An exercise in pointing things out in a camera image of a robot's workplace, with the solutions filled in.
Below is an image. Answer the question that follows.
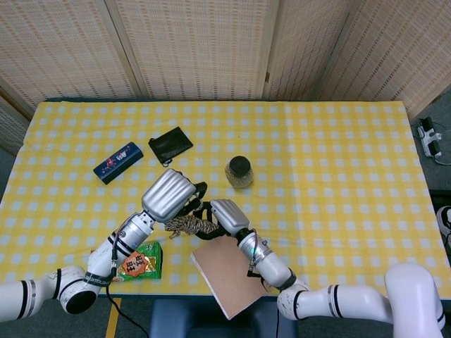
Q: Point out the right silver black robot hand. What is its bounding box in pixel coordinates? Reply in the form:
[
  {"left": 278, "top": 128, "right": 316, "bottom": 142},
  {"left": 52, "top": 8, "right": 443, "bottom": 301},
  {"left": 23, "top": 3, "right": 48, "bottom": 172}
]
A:
[{"left": 199, "top": 199, "right": 252, "bottom": 242}]

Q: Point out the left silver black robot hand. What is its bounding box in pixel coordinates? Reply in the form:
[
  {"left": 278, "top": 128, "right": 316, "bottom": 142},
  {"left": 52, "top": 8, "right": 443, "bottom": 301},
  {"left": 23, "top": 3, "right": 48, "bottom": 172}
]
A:
[{"left": 141, "top": 168, "right": 209, "bottom": 223}]

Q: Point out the speckled white braided rope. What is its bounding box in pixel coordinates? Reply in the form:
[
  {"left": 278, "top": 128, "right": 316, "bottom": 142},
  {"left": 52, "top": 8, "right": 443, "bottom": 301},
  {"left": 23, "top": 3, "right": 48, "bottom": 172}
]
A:
[{"left": 164, "top": 207, "right": 219, "bottom": 241}]

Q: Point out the clear jar with black lid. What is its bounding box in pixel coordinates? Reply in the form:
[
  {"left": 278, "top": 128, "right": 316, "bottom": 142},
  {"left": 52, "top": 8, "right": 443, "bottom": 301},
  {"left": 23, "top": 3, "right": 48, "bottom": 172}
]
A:
[{"left": 224, "top": 155, "right": 254, "bottom": 190}]

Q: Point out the dark blue printed box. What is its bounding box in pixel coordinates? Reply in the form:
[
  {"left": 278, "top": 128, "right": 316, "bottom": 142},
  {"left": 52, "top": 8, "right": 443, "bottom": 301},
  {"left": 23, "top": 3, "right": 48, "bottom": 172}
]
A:
[{"left": 93, "top": 142, "right": 144, "bottom": 185}]

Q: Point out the brown spiral notebook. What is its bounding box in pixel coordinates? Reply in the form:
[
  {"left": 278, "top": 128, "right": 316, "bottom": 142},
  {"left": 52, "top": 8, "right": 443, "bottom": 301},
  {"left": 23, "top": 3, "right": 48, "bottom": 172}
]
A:
[{"left": 190, "top": 236, "right": 273, "bottom": 320}]

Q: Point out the green orange snack bag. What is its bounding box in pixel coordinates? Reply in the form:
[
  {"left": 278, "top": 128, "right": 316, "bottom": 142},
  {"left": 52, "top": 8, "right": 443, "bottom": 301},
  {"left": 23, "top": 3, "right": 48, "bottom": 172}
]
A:
[{"left": 89, "top": 241, "right": 163, "bottom": 283}]

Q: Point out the yellow white checkered tablecloth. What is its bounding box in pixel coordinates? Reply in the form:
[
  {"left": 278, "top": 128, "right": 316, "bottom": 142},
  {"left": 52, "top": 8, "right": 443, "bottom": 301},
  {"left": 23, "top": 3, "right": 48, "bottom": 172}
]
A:
[{"left": 0, "top": 100, "right": 445, "bottom": 302}]

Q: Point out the dark blue padded seat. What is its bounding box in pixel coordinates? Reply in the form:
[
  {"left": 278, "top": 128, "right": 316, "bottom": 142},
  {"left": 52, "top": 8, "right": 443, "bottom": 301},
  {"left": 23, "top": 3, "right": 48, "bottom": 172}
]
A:
[{"left": 148, "top": 299, "right": 299, "bottom": 338}]

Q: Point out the yellow floor tape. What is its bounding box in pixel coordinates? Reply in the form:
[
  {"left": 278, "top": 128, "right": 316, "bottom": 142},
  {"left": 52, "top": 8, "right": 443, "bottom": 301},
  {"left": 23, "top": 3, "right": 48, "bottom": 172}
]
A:
[{"left": 105, "top": 297, "right": 123, "bottom": 338}]

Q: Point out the woven bamboo screen panel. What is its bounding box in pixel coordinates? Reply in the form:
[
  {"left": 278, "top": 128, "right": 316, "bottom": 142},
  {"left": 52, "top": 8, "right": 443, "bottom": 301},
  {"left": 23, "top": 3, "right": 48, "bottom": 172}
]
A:
[
  {"left": 0, "top": 0, "right": 142, "bottom": 119},
  {"left": 262, "top": 0, "right": 353, "bottom": 101},
  {"left": 105, "top": 0, "right": 281, "bottom": 101},
  {"left": 322, "top": 0, "right": 451, "bottom": 119}
]

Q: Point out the white power strip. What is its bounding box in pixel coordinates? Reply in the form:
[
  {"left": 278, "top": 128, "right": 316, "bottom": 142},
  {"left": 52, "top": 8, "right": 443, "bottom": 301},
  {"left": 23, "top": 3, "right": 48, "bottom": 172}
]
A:
[{"left": 417, "top": 118, "right": 444, "bottom": 158}]

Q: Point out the black white sneaker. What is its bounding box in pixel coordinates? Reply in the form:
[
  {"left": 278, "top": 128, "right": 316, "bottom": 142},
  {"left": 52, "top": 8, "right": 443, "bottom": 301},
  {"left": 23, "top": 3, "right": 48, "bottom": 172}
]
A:
[{"left": 435, "top": 206, "right": 451, "bottom": 244}]

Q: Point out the black drawstring pouch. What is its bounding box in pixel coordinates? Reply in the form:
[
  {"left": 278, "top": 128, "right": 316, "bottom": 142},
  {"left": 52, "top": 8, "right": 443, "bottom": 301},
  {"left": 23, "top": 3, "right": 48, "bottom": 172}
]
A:
[{"left": 147, "top": 126, "right": 194, "bottom": 167}]

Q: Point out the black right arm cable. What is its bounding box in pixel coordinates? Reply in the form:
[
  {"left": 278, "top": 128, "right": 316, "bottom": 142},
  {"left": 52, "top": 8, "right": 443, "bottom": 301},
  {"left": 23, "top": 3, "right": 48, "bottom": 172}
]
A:
[{"left": 246, "top": 258, "right": 283, "bottom": 338}]

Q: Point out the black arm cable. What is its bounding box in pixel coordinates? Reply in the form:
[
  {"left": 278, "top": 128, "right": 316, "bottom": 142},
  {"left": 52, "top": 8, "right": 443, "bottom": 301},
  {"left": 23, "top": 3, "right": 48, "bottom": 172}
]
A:
[
  {"left": 105, "top": 242, "right": 151, "bottom": 338},
  {"left": 246, "top": 258, "right": 283, "bottom": 338}
]

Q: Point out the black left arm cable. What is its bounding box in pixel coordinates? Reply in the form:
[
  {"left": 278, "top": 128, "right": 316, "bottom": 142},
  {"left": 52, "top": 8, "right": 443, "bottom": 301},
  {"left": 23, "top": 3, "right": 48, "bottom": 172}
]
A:
[{"left": 105, "top": 242, "right": 151, "bottom": 338}]

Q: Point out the white power cable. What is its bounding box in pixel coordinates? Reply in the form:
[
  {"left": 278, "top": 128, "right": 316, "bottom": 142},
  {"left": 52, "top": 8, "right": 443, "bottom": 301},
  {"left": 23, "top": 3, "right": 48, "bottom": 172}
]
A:
[{"left": 432, "top": 121, "right": 451, "bottom": 166}]

